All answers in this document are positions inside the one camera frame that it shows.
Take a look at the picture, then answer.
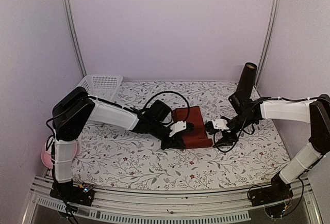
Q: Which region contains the dark red towel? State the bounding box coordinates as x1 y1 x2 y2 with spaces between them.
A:
170 106 213 149

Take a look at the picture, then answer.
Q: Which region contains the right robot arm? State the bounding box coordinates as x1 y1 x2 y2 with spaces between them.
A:
210 93 329 201

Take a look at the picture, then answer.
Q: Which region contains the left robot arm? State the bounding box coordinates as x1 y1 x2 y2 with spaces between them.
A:
46 87 188 200

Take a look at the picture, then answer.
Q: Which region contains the black cylinder cup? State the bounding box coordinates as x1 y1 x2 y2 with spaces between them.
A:
236 62 257 99

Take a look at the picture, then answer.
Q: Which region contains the floral tablecloth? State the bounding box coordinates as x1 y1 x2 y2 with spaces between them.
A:
71 82 290 191

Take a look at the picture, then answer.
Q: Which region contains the white plastic basket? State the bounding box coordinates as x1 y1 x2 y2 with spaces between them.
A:
77 74 123 102

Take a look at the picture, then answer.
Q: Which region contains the pink plate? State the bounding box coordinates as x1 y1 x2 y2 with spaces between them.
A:
41 135 77 169

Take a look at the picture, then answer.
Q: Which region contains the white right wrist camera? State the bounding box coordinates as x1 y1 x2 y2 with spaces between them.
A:
204 119 229 135

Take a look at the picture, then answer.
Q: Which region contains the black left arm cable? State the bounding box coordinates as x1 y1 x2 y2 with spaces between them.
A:
143 91 191 124

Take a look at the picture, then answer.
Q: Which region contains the front aluminium rail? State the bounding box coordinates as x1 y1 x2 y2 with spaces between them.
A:
22 176 324 223

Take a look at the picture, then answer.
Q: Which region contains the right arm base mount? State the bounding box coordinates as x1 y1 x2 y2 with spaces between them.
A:
247 174 293 206

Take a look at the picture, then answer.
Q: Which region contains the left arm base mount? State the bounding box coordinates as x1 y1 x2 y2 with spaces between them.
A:
49 182 95 206

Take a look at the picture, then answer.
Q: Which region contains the right aluminium frame post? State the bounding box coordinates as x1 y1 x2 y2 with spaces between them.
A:
255 0 281 88

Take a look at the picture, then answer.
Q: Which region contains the aluminium frame post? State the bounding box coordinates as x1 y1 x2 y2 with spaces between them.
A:
255 0 281 88
62 0 87 77

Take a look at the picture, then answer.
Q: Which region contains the left aluminium frame post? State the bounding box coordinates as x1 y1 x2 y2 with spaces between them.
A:
62 0 87 77

